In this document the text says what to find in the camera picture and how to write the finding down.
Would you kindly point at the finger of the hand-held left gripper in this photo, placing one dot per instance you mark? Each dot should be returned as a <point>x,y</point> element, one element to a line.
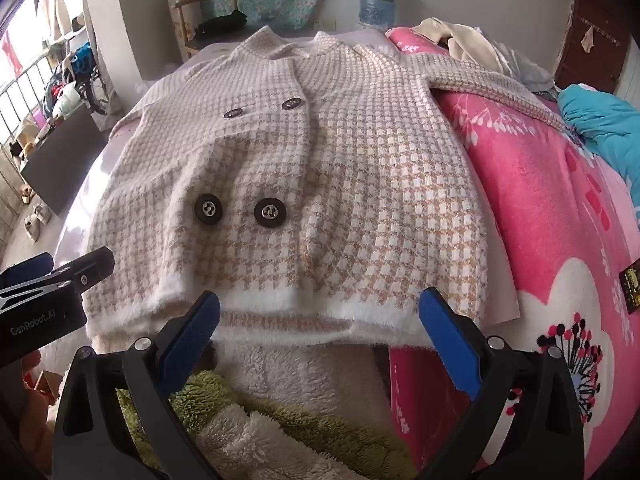
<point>27,267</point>
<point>95,265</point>

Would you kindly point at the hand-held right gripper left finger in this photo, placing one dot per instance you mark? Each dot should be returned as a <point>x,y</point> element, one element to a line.
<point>192,332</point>

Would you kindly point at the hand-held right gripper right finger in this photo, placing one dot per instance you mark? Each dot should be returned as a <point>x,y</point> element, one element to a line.
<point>450,342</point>

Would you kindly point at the beige white houndstooth coat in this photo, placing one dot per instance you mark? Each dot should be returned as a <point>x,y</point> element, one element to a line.
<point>350,160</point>

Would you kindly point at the black clothes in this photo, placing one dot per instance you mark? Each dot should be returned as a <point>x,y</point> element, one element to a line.
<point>222,25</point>

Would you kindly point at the beige shoe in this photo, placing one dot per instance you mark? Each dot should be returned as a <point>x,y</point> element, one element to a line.
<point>36,225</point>
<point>24,194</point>

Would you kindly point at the dark flat panel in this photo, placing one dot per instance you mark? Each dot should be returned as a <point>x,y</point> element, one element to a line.
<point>60,160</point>

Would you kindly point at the green fluffy blanket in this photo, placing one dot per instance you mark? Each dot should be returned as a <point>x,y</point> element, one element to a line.
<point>320,425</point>

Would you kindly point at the metal railing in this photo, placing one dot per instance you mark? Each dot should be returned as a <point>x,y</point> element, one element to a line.
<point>15,110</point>

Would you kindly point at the pink floral blanket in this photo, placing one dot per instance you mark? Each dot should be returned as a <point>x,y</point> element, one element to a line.
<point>540,210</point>

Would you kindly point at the bicycle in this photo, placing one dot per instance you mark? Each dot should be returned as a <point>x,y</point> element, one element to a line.
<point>92,80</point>

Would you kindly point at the black yellow box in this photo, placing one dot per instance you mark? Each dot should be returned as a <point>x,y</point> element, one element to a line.
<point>631,285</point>

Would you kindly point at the hanging red garment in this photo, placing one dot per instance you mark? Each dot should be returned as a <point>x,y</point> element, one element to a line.
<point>11,52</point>

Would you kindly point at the hanging beige garment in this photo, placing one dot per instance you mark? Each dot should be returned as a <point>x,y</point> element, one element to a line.
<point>57,12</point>

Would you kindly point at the wooden chair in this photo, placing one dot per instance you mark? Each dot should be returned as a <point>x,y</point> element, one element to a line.
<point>182,5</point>

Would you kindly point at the grey cloth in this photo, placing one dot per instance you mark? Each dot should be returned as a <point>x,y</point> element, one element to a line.
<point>525,67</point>

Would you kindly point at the beige clothing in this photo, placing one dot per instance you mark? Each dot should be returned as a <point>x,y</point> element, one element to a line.
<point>465,42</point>

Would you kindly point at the dark red door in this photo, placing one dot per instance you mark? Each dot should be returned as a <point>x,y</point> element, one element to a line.
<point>595,65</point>

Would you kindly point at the hanging beige sock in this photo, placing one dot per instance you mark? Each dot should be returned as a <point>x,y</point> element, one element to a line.
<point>588,40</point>

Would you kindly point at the blue water bottle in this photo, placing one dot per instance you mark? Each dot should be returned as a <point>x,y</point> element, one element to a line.
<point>377,2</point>

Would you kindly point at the wall socket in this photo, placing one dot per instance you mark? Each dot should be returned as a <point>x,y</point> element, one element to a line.
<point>323,25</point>

